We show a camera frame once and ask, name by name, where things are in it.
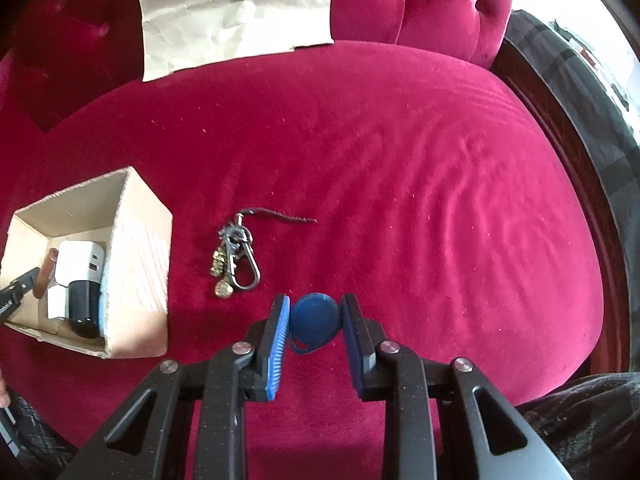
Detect red velvet sofa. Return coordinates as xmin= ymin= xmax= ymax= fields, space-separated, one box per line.
xmin=0 ymin=0 xmax=636 ymax=480

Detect dark plaid trousers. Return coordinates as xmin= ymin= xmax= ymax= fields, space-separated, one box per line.
xmin=7 ymin=374 xmax=640 ymax=480

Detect black glossy ball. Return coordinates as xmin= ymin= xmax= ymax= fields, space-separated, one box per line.
xmin=67 ymin=280 xmax=103 ymax=340

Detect blue round key fob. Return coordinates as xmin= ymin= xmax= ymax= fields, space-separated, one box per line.
xmin=291 ymin=292 xmax=342 ymax=356

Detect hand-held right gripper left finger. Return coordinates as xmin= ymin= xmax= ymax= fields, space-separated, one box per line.
xmin=57 ymin=294 xmax=292 ymax=480

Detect white charger plug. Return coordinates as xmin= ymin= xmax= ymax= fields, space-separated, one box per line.
xmin=55 ymin=241 xmax=107 ymax=283

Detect key bunch with carabiner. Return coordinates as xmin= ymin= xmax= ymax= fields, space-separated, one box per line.
xmin=207 ymin=209 xmax=318 ymax=301

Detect cardboard box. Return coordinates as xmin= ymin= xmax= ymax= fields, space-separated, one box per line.
xmin=0 ymin=166 xmax=174 ymax=360

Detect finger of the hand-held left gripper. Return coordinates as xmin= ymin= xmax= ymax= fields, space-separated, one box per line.
xmin=0 ymin=267 xmax=42 ymax=326

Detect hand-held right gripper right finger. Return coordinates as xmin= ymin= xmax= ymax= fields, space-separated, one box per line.
xmin=341 ymin=292 xmax=573 ymax=480

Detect crumpled brown paper sheet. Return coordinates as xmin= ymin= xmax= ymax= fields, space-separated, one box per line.
xmin=130 ymin=0 xmax=337 ymax=83

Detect small white card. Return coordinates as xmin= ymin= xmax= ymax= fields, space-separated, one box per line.
xmin=47 ymin=285 xmax=70 ymax=320

